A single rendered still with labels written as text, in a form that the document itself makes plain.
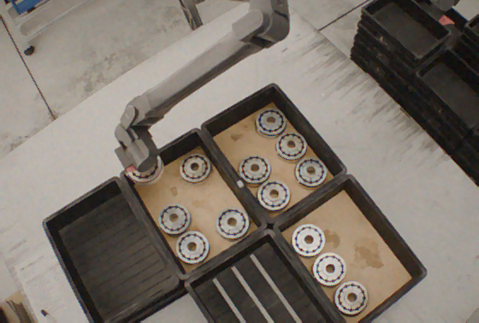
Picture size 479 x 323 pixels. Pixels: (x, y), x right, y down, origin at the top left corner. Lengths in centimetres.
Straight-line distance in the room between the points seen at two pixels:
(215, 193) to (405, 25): 143
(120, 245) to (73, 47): 189
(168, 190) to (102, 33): 180
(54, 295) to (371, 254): 109
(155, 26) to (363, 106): 167
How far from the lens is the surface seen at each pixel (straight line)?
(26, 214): 175
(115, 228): 145
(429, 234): 163
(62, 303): 161
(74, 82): 287
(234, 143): 148
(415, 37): 235
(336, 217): 141
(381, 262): 141
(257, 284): 134
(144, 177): 124
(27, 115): 289
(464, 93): 239
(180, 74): 95
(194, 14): 210
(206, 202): 141
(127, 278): 140
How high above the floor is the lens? 216
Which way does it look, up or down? 64 degrees down
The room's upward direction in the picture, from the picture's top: 5 degrees counter-clockwise
